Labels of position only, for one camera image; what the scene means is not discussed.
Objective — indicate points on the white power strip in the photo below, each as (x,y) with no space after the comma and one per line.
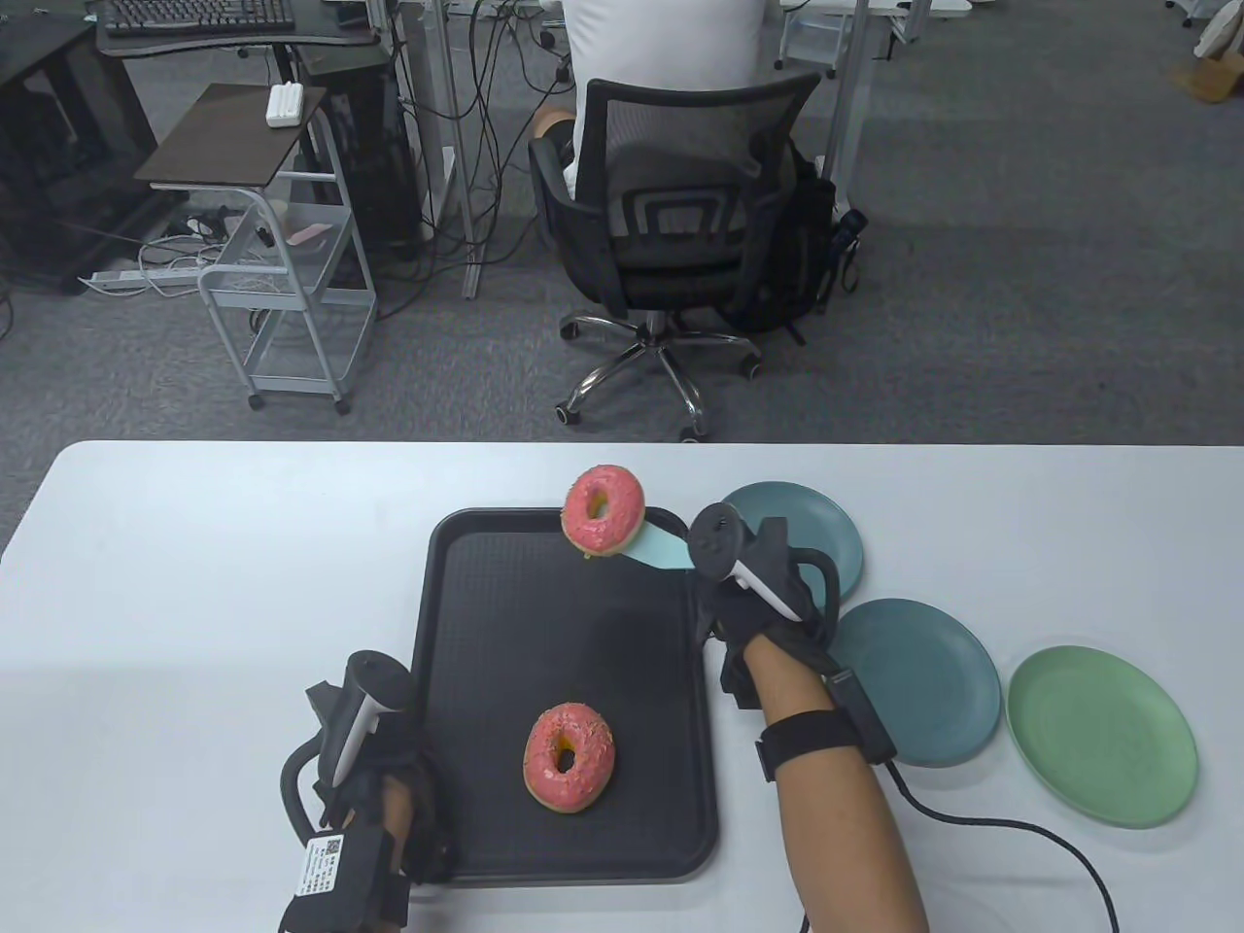
(126,278)

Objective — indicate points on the small white box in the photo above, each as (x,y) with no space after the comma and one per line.
(285,105)

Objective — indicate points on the black keyboard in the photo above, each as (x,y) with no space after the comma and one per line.
(194,15)

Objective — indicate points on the black desk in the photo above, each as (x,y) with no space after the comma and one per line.
(233,42)

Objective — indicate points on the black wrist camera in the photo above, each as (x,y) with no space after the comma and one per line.
(743,680)

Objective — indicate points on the person's right hand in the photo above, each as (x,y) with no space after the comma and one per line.
(743,627)

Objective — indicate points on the cardboard box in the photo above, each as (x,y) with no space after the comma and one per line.
(1215,83)

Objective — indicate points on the black backpack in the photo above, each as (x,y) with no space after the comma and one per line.
(821,243)

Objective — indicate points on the black box with white label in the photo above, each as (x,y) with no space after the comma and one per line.
(360,884)

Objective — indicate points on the white bag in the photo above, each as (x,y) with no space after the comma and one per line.
(1220,34)

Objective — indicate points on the pink frosted mini donut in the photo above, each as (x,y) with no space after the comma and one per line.
(622,530)
(593,777)

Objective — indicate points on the white rolling cart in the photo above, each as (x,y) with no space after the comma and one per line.
(292,299)

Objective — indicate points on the teal round plate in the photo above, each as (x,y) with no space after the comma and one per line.
(826,544)
(923,680)

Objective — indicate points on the green round plate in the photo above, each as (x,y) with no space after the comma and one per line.
(1098,739)

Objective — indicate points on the black baking tray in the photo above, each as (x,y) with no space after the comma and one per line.
(544,632)

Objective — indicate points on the small white cart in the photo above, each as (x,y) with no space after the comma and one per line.
(807,44)

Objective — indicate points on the person's left hand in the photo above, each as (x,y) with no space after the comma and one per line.
(428,807)

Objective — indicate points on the black mesh office chair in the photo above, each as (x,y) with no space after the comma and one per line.
(680,282)

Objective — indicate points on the pink flat item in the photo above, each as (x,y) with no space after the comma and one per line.
(306,235)

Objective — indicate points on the black computer tower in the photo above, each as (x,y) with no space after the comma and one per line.
(379,165)

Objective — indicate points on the black and white controller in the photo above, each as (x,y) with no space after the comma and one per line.
(379,680)
(717,539)

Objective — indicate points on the light blue dessert shovel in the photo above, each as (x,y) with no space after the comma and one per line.
(666,554)

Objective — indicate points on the person's right forearm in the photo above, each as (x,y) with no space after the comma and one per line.
(836,846)

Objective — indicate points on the person's left forearm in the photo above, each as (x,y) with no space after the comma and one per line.
(398,816)

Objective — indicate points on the black wrist box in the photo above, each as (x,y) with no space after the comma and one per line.
(865,724)

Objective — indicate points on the brown side table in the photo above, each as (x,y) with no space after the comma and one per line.
(224,136)

